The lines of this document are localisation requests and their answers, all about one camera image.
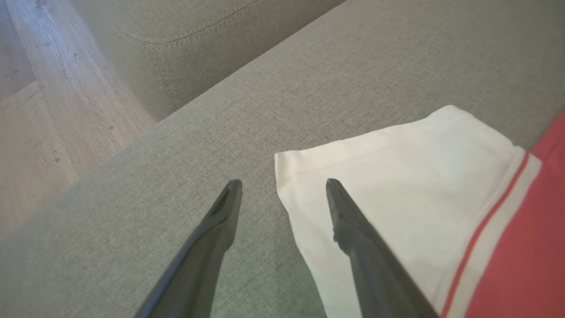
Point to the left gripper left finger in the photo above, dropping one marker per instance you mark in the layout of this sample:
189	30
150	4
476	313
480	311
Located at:
198	274

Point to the red jersey white sleeves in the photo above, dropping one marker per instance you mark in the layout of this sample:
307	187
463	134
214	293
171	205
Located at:
419	185

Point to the grey sofa seat cushion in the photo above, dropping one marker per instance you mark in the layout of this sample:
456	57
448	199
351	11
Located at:
309	110

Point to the grey sofa back cushion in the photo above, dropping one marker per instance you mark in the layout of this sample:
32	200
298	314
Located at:
185	53

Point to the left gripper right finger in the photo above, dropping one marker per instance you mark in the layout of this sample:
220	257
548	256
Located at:
375	274

